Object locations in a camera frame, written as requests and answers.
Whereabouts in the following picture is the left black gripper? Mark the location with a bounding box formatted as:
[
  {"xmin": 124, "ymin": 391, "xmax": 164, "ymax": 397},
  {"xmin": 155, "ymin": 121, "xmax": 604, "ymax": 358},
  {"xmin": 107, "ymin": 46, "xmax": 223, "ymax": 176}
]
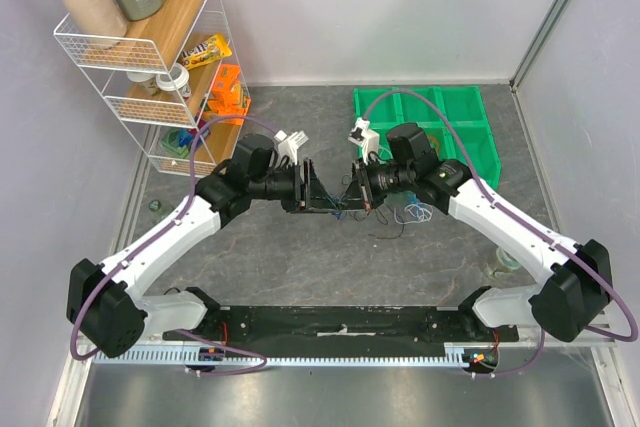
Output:
[{"xmin": 249, "ymin": 158, "xmax": 340, "ymax": 214}]

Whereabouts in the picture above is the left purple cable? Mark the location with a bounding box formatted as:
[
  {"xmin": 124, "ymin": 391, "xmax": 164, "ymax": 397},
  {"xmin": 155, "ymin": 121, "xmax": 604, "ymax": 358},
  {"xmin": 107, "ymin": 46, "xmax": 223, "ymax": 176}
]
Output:
[{"xmin": 69, "ymin": 115, "xmax": 271, "ymax": 377}]

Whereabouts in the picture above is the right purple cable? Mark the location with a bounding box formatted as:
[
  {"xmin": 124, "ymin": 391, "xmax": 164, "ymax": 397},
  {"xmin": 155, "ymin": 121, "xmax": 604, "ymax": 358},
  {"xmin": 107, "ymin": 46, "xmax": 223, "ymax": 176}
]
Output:
[{"xmin": 362, "ymin": 89, "xmax": 640, "ymax": 378}]

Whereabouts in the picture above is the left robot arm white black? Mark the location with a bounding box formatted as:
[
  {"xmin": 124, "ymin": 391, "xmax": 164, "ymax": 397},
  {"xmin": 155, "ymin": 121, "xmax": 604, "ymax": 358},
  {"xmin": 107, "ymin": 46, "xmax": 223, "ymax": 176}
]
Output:
[{"xmin": 66, "ymin": 131, "xmax": 310, "ymax": 358}]

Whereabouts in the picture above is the black wire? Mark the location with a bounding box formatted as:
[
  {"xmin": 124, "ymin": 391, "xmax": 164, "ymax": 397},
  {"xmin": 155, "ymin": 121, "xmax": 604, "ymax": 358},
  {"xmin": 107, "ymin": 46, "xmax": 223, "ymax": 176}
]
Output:
[{"xmin": 339, "ymin": 174, "xmax": 407, "ymax": 242}]

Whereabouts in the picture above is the orange snack box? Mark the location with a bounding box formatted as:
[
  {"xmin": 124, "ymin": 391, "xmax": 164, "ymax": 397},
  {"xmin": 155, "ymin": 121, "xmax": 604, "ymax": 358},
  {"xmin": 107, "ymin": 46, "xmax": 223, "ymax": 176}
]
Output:
[{"xmin": 202, "ymin": 63, "xmax": 251, "ymax": 121}]

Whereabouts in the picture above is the slotted cable duct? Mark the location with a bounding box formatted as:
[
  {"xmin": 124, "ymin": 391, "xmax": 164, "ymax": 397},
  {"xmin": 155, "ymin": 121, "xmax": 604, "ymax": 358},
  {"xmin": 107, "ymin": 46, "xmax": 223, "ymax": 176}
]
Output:
[{"xmin": 93, "ymin": 342, "xmax": 469, "ymax": 368}]

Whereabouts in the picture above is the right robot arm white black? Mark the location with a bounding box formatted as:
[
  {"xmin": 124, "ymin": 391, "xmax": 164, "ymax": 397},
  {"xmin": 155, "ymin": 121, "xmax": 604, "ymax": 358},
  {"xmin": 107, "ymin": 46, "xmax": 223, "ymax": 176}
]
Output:
[{"xmin": 349, "ymin": 118, "xmax": 612, "ymax": 342}]

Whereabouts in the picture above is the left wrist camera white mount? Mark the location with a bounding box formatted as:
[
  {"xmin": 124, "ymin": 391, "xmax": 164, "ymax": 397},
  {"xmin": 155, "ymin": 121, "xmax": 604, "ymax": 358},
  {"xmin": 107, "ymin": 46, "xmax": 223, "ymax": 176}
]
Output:
[{"xmin": 274, "ymin": 130, "xmax": 309, "ymax": 164}]

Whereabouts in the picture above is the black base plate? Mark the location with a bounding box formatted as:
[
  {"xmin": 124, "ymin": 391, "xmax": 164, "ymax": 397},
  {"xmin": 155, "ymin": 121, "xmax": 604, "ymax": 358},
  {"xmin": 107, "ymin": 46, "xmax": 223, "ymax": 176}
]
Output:
[{"xmin": 192, "ymin": 306, "xmax": 519, "ymax": 348}]

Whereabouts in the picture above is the beige pump bottle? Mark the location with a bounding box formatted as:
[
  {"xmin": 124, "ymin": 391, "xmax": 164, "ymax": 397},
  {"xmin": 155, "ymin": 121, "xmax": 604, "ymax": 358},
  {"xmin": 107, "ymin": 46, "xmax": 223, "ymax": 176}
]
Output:
[{"xmin": 62, "ymin": 0, "xmax": 128, "ymax": 50}]

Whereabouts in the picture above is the purple cable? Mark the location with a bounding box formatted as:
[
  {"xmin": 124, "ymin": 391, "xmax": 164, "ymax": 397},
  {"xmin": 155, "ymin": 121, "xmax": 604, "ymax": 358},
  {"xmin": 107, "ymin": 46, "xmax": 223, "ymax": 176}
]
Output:
[
  {"xmin": 69, "ymin": 115, "xmax": 271, "ymax": 377},
  {"xmin": 362, "ymin": 89, "xmax": 640, "ymax": 378}
]

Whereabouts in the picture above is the clear glass bottle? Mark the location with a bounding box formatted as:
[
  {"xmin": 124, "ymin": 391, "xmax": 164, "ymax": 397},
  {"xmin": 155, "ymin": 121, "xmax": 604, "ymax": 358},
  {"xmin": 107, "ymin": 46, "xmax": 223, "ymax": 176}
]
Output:
[{"xmin": 148, "ymin": 199, "xmax": 174, "ymax": 226}]

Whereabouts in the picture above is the white wire shelf rack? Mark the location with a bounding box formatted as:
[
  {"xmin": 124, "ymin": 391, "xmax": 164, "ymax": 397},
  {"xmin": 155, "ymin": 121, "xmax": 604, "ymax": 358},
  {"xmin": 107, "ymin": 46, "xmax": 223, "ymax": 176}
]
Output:
[{"xmin": 54, "ymin": 0, "xmax": 240, "ymax": 176}]

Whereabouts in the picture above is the green blue toy car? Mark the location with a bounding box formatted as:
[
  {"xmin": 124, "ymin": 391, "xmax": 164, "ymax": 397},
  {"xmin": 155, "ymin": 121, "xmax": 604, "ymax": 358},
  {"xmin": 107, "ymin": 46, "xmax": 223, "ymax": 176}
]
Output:
[{"xmin": 160, "ymin": 127, "xmax": 197, "ymax": 159}]

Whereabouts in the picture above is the light blue white wire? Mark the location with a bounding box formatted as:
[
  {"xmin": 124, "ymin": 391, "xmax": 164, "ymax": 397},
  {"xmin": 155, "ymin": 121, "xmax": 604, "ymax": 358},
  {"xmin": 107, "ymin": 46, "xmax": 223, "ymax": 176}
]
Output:
[{"xmin": 392, "ymin": 194, "xmax": 434, "ymax": 226}]

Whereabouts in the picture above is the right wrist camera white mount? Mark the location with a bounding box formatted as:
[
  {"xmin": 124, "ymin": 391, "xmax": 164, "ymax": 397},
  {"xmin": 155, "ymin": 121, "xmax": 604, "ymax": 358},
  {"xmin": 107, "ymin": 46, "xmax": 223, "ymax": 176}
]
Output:
[{"xmin": 348, "ymin": 117, "xmax": 380, "ymax": 164}]

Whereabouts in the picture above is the green six-compartment bin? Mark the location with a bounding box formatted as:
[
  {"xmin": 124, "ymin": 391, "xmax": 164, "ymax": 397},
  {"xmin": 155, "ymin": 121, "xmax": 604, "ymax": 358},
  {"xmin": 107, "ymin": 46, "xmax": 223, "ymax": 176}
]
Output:
[{"xmin": 369, "ymin": 86, "xmax": 502, "ymax": 189}]

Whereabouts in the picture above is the yellow candy bag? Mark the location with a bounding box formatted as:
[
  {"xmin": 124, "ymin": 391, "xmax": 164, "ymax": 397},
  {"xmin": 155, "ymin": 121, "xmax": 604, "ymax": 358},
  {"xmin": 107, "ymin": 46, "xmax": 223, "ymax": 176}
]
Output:
[{"xmin": 178, "ymin": 33, "xmax": 232, "ymax": 71}]

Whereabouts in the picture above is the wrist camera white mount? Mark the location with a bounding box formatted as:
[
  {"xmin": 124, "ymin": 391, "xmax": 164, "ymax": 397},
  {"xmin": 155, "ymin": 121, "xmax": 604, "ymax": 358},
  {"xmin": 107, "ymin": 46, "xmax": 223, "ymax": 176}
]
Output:
[
  {"xmin": 348, "ymin": 117, "xmax": 380, "ymax": 164},
  {"xmin": 274, "ymin": 130, "xmax": 309, "ymax": 164}
]

